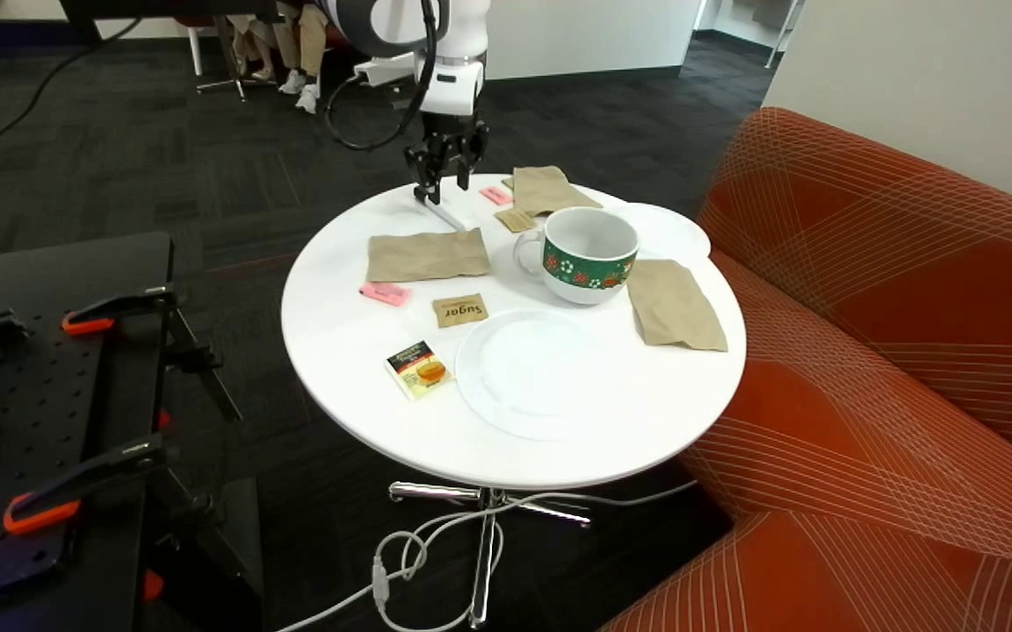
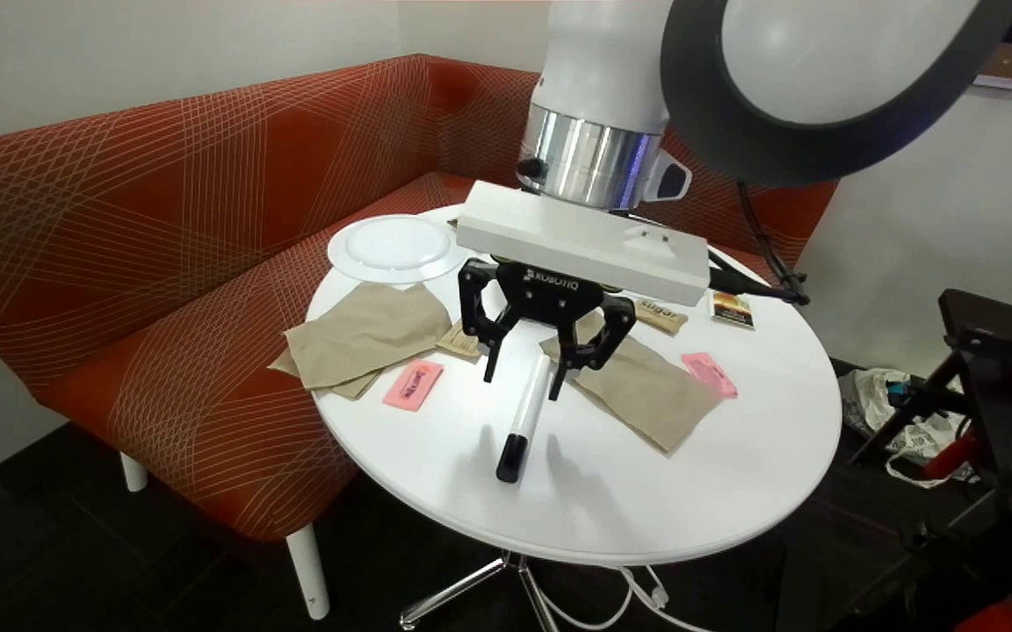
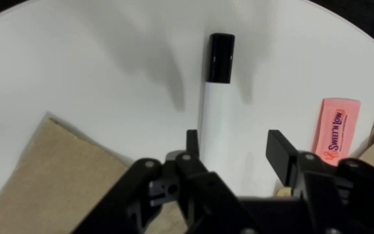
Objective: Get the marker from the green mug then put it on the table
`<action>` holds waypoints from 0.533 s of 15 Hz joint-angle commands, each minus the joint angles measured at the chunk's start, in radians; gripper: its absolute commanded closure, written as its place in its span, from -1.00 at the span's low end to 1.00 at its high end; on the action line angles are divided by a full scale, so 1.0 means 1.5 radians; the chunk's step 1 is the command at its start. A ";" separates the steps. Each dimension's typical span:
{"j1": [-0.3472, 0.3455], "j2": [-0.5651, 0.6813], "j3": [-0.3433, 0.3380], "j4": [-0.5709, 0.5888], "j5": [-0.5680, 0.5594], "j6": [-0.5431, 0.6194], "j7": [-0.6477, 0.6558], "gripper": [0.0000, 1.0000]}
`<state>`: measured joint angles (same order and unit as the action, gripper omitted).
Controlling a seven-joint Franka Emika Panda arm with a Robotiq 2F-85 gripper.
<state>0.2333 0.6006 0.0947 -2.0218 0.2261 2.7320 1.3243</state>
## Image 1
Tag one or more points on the white round plate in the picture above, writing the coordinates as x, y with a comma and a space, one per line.
528, 373

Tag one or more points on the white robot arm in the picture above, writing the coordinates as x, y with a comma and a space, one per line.
465, 30

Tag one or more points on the chrome table base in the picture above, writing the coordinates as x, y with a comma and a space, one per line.
430, 494

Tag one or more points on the brown sugar packet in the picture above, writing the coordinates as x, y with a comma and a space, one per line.
458, 310
514, 220

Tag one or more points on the orange patterned corner sofa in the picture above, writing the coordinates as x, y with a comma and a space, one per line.
904, 352

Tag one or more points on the green and white mug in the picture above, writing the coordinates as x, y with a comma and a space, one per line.
589, 264

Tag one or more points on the seated person legs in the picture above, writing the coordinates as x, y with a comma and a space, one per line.
295, 47

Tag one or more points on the brown paper napkin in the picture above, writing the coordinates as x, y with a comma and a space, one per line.
676, 305
427, 254
547, 186

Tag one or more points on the black work table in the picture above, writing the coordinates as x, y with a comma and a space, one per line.
49, 398

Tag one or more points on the pink sweetener packet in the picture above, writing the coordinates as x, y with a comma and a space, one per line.
497, 195
383, 296

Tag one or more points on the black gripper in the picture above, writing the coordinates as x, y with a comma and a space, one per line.
456, 133

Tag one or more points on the tea bag packet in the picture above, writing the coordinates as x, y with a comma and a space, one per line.
416, 366

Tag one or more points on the white marker with black cap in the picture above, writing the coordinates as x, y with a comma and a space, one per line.
443, 215

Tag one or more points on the white power strip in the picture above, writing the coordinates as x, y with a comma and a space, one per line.
389, 66

